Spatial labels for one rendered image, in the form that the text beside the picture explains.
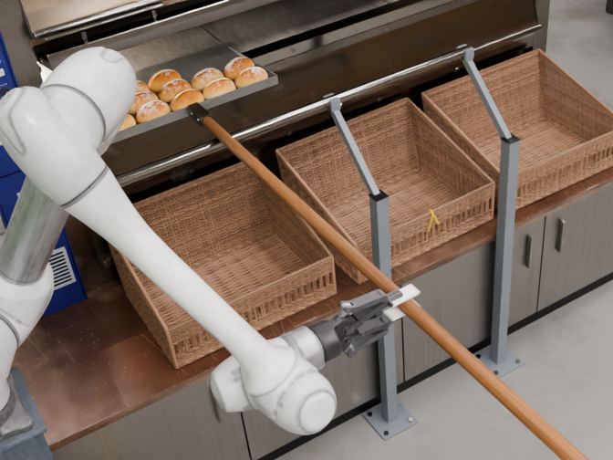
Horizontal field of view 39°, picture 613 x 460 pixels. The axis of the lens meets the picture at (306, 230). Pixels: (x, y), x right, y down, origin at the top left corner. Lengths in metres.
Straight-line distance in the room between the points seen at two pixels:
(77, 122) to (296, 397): 0.55
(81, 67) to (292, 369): 0.61
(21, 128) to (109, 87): 0.18
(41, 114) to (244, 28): 1.63
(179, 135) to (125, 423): 0.89
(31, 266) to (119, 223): 0.42
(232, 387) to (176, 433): 1.09
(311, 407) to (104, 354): 1.34
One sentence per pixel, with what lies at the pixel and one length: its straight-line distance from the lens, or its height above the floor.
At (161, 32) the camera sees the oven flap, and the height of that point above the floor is 1.41.
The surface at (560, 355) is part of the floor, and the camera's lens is 3.32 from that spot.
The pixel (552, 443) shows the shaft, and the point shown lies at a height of 1.20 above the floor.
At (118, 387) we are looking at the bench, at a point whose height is 0.58.
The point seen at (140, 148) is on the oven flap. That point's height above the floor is 1.01.
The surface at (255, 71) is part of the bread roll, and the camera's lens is 2.54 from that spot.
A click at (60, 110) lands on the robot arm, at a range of 1.41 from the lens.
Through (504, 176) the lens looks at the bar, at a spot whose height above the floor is 0.83.
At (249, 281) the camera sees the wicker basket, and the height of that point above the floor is 0.59.
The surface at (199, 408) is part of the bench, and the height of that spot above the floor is 0.44.
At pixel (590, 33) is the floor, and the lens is 5.62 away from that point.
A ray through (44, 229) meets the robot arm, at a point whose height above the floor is 1.40.
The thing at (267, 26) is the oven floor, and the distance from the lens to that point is 2.94.
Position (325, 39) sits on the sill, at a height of 1.16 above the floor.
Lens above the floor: 2.35
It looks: 37 degrees down
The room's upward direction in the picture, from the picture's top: 7 degrees counter-clockwise
